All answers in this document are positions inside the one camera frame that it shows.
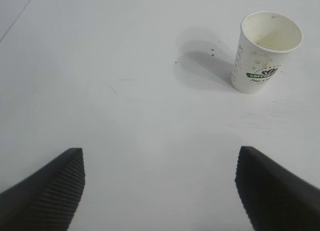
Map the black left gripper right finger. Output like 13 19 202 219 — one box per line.
234 145 320 231

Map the white paper coffee cup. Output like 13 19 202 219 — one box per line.
230 10 303 95

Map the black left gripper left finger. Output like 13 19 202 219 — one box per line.
0 147 87 231

